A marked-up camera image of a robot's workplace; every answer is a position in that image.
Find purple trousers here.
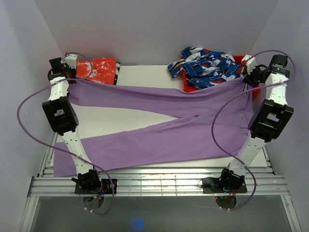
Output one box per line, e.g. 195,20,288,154
69,79,253,170

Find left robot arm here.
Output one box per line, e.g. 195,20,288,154
42,53,102,193

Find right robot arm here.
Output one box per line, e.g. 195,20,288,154
218,54,294,192

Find blue patterned trousers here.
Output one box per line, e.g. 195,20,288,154
168,47,244,92

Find red plastic bin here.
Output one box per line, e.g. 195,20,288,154
181,55,261,98

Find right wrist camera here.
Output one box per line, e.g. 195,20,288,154
241,55,256,74

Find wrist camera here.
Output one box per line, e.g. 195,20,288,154
241,55,256,74
64,53,78,69

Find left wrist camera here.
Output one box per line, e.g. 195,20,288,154
64,53,78,69

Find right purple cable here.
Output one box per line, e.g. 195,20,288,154
193,50,296,211

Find purple cable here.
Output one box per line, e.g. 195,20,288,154
16,51,115,216
193,50,296,211

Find aluminium frame rail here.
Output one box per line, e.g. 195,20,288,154
20,166,301,232

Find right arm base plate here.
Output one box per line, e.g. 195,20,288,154
197,177,247,194

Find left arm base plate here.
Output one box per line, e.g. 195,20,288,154
74,178,118,195

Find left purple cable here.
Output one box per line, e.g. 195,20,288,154
16,51,115,216

